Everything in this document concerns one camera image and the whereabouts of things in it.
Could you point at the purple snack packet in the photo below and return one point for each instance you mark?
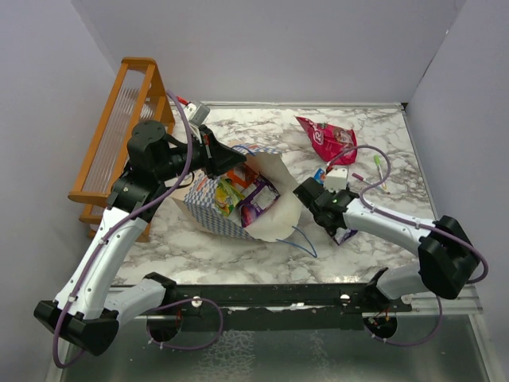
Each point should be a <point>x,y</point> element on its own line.
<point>343,234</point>

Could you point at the red snack packet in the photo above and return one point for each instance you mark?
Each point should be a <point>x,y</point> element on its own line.
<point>241,176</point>

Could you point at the pink cap marker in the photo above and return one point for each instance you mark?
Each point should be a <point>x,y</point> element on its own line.
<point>366,182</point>

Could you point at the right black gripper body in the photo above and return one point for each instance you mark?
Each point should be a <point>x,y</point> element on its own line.
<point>318,220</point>

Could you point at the green cap marker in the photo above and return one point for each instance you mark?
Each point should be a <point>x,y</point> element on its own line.
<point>379,168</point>

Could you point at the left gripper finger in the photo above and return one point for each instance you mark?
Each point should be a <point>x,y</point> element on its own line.
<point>216,149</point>
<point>219,166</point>

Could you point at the yellow green snack packet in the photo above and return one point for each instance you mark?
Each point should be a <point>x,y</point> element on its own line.
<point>227,197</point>

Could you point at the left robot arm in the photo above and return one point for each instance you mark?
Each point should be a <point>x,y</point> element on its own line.
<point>81,313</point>

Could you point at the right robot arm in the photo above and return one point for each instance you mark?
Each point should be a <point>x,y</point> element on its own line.
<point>446,260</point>

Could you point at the blue m&m's packet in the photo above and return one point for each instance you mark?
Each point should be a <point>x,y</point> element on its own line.
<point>319,176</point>

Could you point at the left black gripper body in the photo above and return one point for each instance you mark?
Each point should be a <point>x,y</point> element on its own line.
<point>200,156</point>

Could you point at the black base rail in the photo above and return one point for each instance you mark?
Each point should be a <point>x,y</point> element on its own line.
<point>265,307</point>

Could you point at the red crisps bag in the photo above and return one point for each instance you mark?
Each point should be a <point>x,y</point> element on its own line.
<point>326,139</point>

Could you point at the large purple snack bag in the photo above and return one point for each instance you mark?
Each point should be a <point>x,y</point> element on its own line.
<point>260,195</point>

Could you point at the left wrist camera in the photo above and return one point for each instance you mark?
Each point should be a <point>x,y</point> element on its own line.
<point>195,112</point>

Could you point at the wooden dish rack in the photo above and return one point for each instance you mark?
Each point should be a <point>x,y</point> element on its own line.
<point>137,94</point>

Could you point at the blue checkered paper bag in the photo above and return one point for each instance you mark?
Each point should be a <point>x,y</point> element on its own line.
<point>276,224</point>

